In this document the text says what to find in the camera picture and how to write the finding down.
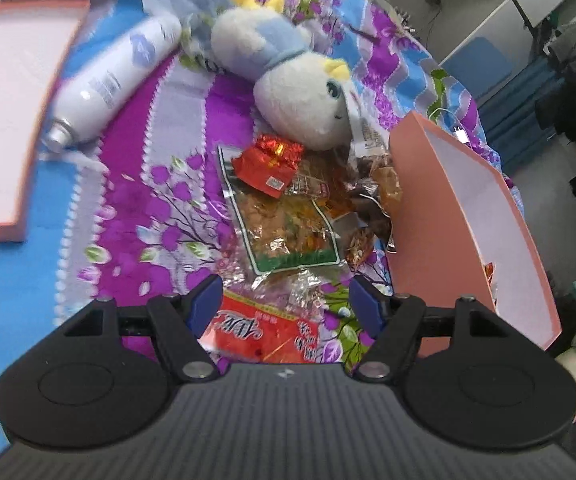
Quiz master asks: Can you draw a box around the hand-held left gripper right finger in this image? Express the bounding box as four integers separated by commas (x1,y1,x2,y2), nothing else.
350,275,506,381

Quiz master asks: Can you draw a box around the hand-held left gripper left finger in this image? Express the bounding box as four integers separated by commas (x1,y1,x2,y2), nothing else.
70,274,223,383

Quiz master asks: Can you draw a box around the plain red snack packet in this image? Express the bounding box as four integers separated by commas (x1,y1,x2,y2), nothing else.
195,295,346,365

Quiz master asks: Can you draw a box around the pink cardboard box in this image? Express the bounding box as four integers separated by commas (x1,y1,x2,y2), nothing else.
385,111,563,358

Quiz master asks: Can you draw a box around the pile of snack packets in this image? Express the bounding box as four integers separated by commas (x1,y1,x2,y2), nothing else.
218,132,403,311

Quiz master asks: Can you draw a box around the purple floral blanket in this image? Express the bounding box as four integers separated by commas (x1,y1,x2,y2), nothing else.
0,0,523,451

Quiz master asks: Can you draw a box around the white blue plush toy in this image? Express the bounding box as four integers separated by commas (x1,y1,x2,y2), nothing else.
210,0,399,157

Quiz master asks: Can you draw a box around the blue curtain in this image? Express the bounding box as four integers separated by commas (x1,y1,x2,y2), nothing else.
478,57,568,161

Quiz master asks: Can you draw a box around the white spray bottle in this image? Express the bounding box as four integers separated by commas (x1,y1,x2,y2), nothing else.
43,14,183,153

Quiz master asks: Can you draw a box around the blue chair cushion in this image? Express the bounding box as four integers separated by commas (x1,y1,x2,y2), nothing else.
440,35,513,106

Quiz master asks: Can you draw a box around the pink box lid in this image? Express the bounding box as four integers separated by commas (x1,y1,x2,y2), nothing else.
0,0,91,243

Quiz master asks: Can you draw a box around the white charger with cable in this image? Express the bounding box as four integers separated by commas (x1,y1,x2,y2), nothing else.
430,105,471,143

